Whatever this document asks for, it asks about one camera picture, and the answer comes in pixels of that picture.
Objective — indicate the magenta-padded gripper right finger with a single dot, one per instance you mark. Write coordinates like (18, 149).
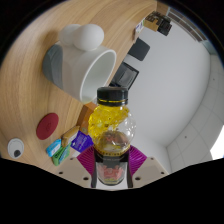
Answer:
(150, 170)

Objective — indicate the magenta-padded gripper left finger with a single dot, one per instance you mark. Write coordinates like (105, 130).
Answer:
(75, 171)

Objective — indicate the clear black-capped drink bottle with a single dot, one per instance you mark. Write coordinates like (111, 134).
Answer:
(111, 123)

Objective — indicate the green folded cloth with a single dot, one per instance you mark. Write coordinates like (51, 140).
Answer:
(61, 155)

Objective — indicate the purple standing sign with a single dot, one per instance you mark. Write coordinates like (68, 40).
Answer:
(81, 141)

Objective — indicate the small blue box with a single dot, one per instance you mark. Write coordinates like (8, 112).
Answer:
(53, 147)

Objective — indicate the small yellow-brown box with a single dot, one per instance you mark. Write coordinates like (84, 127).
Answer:
(70, 135)

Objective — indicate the flat round red coaster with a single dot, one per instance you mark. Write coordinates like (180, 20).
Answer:
(47, 126)

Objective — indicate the orange box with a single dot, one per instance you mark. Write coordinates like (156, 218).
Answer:
(86, 116)

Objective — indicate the white mug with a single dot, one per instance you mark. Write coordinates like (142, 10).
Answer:
(80, 66)

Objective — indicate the black office chair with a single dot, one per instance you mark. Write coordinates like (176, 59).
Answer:
(139, 49)

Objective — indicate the small dark brown box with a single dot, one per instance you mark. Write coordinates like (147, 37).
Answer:
(165, 28)

